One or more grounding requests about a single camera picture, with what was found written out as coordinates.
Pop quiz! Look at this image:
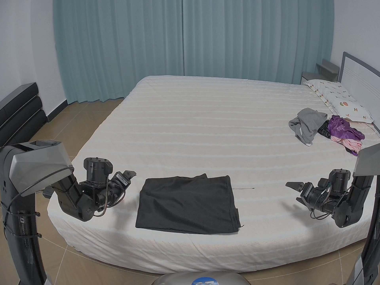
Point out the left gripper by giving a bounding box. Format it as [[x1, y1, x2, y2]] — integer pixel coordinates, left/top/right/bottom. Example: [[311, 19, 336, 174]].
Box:
[[106, 170, 137, 205]]

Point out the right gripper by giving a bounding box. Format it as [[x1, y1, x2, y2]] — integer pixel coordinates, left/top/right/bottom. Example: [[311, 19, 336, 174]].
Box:
[[285, 182, 328, 214]]

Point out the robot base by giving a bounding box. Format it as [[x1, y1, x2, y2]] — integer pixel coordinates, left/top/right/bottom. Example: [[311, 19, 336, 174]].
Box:
[[152, 272, 247, 285]]

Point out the bed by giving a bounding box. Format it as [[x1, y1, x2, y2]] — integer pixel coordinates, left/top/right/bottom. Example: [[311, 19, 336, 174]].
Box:
[[47, 52, 380, 274]]

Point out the black glossy garment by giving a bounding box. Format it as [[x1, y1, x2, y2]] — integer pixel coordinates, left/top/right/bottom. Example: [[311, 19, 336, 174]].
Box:
[[318, 120, 332, 140]]

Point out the pink garment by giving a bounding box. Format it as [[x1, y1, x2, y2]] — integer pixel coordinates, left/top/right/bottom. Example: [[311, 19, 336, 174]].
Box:
[[331, 135, 363, 151]]

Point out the grey garment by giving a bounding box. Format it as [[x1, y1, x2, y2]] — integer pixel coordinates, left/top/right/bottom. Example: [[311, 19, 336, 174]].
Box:
[[289, 108, 329, 147]]

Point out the purple garment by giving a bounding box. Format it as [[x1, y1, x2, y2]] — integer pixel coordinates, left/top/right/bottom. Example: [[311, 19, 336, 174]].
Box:
[[328, 115, 365, 157]]

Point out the white printed pillow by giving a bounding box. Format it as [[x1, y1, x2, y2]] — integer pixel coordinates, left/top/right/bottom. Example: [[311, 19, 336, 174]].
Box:
[[304, 79, 375, 124]]

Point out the black chest of drawers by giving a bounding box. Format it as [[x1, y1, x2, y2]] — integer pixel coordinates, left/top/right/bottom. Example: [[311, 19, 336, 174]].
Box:
[[0, 82, 47, 148]]

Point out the grey bedside table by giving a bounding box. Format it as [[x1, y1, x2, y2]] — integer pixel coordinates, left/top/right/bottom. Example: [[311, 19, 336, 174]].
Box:
[[301, 59, 340, 85]]

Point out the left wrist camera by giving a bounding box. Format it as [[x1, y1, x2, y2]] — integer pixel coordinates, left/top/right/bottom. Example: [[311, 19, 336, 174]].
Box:
[[114, 172, 132, 189]]

